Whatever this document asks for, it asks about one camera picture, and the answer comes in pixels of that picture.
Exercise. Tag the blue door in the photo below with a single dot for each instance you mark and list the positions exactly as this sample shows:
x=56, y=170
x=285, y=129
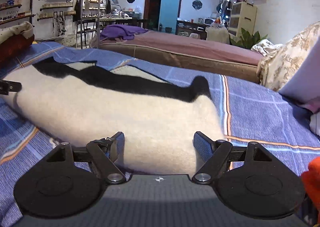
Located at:
x=162, y=15

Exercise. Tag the white dotted folded garment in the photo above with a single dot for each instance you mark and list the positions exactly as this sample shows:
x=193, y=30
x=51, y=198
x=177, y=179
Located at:
x=25, y=29

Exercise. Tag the white fuzzy sweater black collar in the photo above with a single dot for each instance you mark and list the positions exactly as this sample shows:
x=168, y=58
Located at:
x=158, y=120

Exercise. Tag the green potted plant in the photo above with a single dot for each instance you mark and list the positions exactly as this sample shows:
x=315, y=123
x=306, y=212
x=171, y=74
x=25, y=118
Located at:
x=247, y=40

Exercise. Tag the blue plaid bed sheet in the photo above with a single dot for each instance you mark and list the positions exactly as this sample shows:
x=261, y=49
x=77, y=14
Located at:
x=247, y=111

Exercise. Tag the beige floral pillow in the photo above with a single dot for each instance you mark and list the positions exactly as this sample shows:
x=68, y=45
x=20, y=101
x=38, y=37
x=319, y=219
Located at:
x=281, y=61

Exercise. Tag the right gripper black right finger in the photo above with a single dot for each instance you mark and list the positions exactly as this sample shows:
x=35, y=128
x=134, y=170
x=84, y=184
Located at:
x=249, y=180

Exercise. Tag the cream drawer cabinet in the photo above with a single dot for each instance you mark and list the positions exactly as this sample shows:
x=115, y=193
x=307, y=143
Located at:
x=243, y=16

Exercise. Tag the mauve bed mattress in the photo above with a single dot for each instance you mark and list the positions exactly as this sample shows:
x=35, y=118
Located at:
x=187, y=53

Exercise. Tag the red folded garment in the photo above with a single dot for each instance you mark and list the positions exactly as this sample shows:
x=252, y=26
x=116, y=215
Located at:
x=13, y=47

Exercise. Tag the purple cloth on bed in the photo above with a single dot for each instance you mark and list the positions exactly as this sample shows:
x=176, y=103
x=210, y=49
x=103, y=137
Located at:
x=125, y=32

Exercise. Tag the black metal table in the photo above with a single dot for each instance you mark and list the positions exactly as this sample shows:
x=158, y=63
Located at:
x=88, y=27

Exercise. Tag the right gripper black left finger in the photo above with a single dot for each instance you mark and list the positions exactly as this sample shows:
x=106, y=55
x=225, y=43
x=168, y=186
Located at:
x=70, y=179

